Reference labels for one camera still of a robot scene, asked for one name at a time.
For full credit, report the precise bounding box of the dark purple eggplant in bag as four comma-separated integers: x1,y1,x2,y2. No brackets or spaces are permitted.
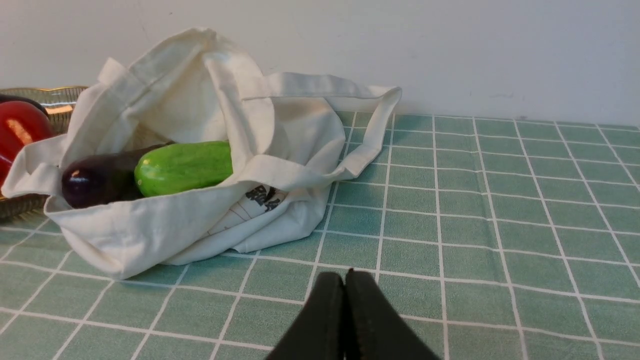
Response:
61,141,174,209

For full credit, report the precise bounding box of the green cucumber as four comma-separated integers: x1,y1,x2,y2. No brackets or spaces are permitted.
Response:
134,141,234,198

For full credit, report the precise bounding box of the red bell pepper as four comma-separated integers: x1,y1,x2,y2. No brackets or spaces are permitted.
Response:
0,100,56,185

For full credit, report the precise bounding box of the green checkered tablecloth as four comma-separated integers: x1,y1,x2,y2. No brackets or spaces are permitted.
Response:
0,114,640,360

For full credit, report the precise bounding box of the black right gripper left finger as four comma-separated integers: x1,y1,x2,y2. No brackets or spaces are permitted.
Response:
266,272,345,360

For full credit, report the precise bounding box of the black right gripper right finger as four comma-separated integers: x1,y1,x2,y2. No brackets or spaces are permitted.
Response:
345,269,439,360

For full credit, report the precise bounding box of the gold-rimmed glass plate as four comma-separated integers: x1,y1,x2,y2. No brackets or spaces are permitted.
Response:
0,86,88,221

